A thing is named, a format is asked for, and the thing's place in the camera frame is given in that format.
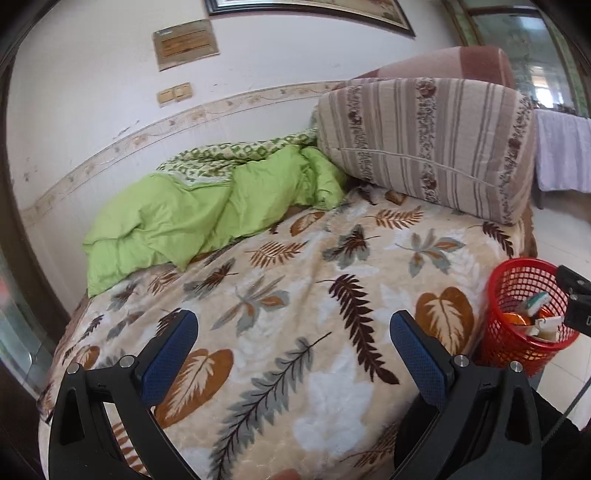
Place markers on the lavender tablecloth table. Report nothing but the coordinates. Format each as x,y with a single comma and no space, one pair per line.
563,154

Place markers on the red plastic mesh basket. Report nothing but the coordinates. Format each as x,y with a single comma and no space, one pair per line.
522,293

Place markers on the person's hand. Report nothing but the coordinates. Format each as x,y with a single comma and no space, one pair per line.
289,474

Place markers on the brown headboard cover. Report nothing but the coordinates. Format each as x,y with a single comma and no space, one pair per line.
484,63

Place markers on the white medicine box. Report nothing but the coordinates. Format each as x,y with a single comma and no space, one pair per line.
547,328

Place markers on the leaf pattern blanket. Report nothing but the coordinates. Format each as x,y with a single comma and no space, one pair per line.
293,367

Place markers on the white sock green trim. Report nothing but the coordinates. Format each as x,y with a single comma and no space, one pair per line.
533,304

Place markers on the beige wall switch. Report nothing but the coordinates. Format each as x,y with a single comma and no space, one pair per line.
174,94

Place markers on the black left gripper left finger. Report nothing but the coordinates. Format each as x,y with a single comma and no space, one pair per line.
82,443

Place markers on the striped floral cushion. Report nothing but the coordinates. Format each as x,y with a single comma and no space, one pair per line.
464,144

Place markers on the wall plaque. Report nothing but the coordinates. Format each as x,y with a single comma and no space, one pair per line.
184,43

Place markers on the framed picture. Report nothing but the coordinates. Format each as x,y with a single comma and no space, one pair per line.
385,14

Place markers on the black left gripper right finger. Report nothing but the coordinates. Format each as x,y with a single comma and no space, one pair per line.
480,422

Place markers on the orange snack wrapper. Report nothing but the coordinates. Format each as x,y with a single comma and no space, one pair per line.
517,321

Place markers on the green quilt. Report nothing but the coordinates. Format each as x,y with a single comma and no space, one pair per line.
204,198

